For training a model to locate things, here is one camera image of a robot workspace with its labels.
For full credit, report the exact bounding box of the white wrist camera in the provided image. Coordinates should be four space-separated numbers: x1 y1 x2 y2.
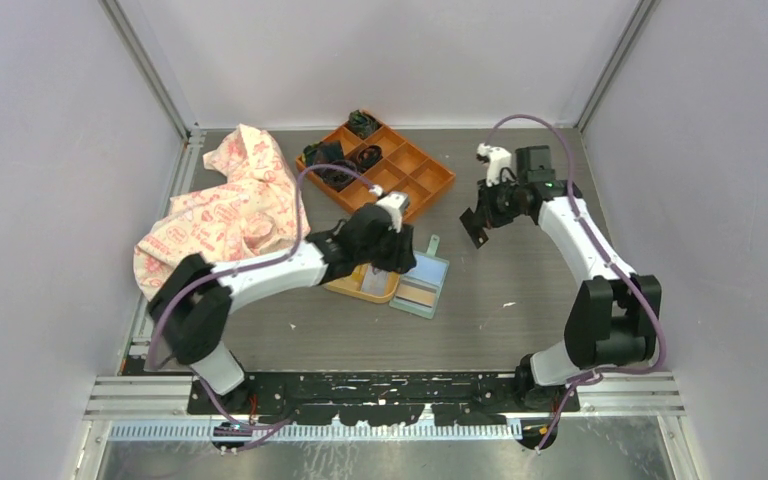
476 143 516 187
369 185 410 233

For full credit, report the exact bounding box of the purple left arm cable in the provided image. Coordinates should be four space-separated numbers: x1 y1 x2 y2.
144 163 385 453

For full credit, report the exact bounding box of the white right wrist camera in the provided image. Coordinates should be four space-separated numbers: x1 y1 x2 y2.
476 143 516 187

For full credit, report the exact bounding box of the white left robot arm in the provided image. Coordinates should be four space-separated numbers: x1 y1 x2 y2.
147 203 417 413

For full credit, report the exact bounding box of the white credit card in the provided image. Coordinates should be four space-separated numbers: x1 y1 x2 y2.
360 267 389 297

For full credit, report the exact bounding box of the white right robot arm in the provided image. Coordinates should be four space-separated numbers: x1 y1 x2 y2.
460 143 662 411

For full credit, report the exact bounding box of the coiled black belt small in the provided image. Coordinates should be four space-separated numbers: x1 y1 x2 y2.
350 145 383 173

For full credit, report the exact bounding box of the orange compartment tray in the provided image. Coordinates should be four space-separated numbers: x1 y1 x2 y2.
295 110 455 223

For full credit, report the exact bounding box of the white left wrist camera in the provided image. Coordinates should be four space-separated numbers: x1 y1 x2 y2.
369 185 410 233

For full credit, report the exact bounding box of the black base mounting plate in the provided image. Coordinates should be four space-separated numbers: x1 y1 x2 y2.
187 371 579 427

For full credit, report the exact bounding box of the pink patterned cloth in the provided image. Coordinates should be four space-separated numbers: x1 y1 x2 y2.
133 124 310 299

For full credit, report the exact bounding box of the orange credit card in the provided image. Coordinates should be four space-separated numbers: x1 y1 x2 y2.
394 280 438 309

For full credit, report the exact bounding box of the green card holder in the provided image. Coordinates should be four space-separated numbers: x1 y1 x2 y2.
388 234 449 319

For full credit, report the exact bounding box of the aluminium frame rail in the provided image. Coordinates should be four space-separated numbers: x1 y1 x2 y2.
84 373 686 444

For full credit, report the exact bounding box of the yellow oval dish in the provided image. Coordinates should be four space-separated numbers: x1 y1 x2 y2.
324 264 401 304

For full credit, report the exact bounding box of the dark folded fabric item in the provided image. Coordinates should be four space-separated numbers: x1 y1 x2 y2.
302 141 345 167

